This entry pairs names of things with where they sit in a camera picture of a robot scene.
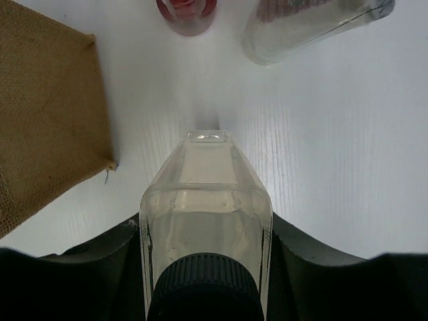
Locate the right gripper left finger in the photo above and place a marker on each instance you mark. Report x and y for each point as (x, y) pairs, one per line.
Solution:
(100, 279)

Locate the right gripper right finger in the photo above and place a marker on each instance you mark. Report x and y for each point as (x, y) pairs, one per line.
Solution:
(310, 280)

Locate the small jar with grey lid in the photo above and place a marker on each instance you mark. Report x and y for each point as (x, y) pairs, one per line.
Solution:
(206, 234)

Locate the canvas bag with strawberry print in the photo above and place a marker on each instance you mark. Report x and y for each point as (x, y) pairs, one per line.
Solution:
(55, 128)

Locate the clear plastic sachet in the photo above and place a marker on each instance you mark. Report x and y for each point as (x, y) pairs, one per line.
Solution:
(275, 28)

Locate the red bottle with red cap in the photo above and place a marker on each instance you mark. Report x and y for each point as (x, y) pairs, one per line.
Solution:
(188, 17)

